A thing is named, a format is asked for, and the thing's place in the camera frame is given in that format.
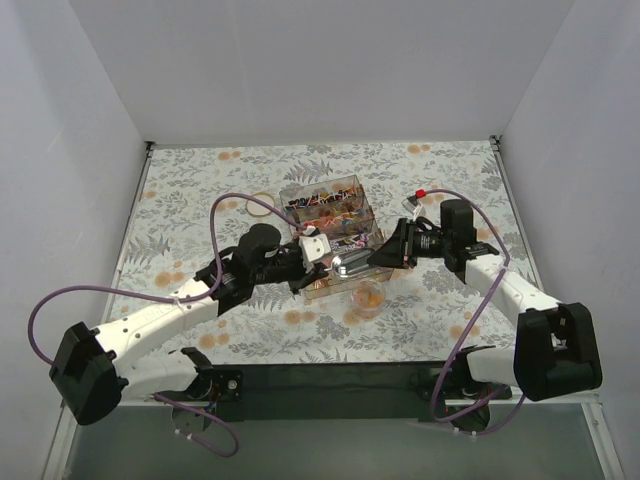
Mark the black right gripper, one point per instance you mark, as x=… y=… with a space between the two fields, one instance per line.
x=405 y=245

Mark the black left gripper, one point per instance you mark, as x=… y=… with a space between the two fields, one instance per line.
x=310 y=273

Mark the clear plastic jar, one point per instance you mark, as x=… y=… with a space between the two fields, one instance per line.
x=368 y=299

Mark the silver metal scoop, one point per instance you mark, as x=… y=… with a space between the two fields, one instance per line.
x=351 y=264

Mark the clear acrylic candy organizer box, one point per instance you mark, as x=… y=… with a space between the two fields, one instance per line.
x=340 y=209

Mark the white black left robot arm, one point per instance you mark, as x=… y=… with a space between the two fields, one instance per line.
x=94 y=369

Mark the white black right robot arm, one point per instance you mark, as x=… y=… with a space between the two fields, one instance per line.
x=555 y=351

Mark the round wooden jar lid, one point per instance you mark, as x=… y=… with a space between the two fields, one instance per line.
x=260 y=204

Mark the floral patterned table cloth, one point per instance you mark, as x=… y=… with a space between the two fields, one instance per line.
x=193 y=206

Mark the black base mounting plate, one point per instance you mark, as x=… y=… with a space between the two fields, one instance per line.
x=315 y=391

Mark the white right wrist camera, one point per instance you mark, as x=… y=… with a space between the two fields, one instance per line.
x=412 y=204

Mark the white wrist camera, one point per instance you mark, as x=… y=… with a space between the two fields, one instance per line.
x=412 y=204
x=314 y=245

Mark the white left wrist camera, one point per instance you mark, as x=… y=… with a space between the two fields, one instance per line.
x=314 y=245

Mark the aluminium front frame rail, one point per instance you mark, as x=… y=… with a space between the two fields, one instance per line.
x=344 y=421

